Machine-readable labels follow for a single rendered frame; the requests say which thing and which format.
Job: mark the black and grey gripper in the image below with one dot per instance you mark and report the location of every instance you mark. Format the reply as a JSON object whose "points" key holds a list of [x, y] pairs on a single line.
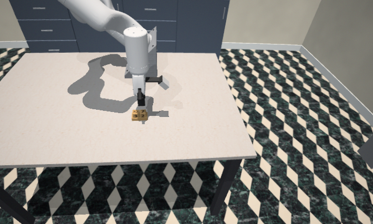
{"points": [[139, 85]]}

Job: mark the tan calendar cube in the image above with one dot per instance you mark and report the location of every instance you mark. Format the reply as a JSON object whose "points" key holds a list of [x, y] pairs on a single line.
{"points": [[143, 113], [135, 113]]}

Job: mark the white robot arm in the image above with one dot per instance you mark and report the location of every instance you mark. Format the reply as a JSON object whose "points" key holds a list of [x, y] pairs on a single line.
{"points": [[101, 15]]}

